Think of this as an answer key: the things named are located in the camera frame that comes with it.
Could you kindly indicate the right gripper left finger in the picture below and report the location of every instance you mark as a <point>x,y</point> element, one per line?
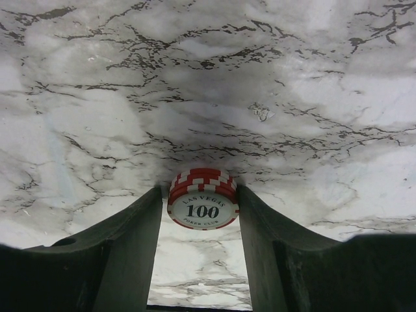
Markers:
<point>107,267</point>

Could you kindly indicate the white red chip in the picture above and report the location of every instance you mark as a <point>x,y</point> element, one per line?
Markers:
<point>203,180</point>
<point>203,211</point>

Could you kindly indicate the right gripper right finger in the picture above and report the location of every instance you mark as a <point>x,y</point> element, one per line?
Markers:
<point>291,268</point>

